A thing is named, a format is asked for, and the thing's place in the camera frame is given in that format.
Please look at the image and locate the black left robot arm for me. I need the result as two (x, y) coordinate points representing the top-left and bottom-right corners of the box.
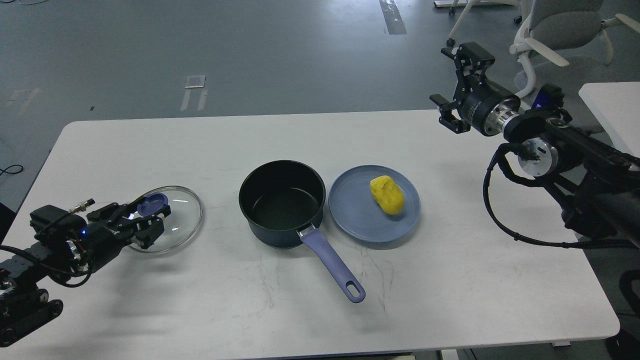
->
(0, 196), (172, 347)

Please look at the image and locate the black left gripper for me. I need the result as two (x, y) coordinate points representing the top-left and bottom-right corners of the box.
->
(80, 202), (171, 268)

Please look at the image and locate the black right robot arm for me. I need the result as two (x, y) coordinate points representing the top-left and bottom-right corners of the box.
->
(429, 40), (640, 250)

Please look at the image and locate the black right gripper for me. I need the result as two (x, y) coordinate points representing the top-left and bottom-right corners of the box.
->
(429, 42), (521, 137)

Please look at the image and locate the grey white office chair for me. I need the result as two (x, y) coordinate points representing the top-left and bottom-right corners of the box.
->
(509, 0), (639, 107)

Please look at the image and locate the yellow potato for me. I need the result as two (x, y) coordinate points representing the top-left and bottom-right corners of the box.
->
(369, 175), (405, 215)

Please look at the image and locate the dark blue saucepan purple handle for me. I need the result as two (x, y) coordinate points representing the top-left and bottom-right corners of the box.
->
(238, 160), (366, 304)

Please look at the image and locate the white chair base with wheels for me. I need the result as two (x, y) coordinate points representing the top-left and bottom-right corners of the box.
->
(433, 0), (523, 48)

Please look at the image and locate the blue round plate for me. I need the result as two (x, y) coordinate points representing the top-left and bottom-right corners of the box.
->
(328, 164), (421, 249)

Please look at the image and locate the glass pot lid purple knob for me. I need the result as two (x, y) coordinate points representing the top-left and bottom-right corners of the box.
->
(128, 185), (204, 255)

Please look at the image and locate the white side table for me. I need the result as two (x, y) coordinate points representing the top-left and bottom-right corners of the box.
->
(578, 81), (640, 158)

